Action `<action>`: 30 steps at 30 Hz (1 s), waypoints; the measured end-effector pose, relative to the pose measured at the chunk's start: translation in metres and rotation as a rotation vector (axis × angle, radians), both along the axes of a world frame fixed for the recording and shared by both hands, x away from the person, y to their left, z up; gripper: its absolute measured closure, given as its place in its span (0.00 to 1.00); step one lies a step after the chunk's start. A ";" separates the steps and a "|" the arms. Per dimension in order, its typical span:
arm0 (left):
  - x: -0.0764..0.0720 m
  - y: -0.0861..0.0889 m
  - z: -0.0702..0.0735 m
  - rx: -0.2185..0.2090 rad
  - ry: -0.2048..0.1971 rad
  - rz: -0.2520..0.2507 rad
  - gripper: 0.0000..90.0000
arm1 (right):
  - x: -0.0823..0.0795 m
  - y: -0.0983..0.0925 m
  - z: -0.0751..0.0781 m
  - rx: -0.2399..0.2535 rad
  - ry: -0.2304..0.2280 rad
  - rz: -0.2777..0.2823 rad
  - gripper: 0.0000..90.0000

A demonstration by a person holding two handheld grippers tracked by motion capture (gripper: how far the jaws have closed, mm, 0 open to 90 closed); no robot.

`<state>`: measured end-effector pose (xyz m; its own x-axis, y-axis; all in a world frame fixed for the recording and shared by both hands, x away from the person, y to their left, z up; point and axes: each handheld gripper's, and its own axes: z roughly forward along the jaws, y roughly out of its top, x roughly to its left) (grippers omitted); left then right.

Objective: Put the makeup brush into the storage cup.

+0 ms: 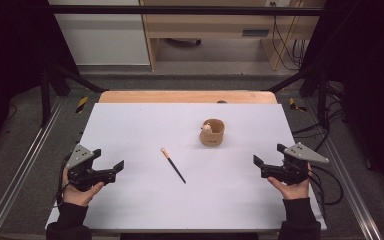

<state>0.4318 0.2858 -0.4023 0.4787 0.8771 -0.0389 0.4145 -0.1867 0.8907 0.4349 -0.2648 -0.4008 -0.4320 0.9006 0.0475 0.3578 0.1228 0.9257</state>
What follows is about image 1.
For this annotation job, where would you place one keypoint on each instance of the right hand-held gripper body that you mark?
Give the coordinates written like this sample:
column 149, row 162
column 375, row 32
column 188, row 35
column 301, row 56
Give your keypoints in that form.
column 300, row 156

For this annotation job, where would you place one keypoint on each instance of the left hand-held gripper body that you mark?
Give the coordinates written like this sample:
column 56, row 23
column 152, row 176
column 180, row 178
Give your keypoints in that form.
column 80, row 156

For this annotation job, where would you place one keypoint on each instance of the round wooden pen holder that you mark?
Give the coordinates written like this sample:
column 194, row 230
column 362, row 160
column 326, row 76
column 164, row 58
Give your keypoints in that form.
column 212, row 138

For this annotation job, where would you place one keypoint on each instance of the black brush with wooden end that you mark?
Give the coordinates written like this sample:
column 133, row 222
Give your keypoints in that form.
column 173, row 165

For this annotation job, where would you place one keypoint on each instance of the person's right hand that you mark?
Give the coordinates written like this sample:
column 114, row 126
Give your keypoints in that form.
column 293, row 191

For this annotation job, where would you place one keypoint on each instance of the person's left hand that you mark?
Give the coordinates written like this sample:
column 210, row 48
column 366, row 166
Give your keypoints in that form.
column 80, row 196

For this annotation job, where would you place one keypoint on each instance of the yellow clamp right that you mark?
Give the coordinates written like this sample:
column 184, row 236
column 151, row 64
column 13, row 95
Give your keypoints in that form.
column 295, row 106

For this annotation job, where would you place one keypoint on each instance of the small cream figurine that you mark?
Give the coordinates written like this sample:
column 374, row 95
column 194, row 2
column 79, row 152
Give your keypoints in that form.
column 207, row 128

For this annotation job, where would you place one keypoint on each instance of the white board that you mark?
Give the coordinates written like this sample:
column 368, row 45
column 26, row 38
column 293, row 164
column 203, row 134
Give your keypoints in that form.
column 186, row 200

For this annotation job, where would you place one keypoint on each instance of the wooden table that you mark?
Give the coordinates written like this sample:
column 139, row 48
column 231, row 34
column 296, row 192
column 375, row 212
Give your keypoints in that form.
column 180, row 96

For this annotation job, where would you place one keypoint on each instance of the dark curtain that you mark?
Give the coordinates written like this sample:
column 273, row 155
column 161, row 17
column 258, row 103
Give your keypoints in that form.
column 373, row 83
column 10, row 66

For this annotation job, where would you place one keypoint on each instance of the white cabinet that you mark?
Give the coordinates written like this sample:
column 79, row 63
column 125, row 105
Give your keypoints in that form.
column 103, row 36

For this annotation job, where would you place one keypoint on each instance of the light wooden desk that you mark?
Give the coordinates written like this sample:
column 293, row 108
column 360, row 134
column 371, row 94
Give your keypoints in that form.
column 213, row 25

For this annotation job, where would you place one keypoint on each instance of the aluminium rail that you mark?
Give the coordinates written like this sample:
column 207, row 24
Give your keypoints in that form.
column 20, row 173
column 350, row 186

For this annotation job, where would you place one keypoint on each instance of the black metal frame strut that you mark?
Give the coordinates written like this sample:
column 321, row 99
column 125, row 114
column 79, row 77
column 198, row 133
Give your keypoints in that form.
column 321, row 96
column 46, row 96

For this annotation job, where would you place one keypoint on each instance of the black horizontal frame bar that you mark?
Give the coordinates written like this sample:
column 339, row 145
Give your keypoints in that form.
column 180, row 10

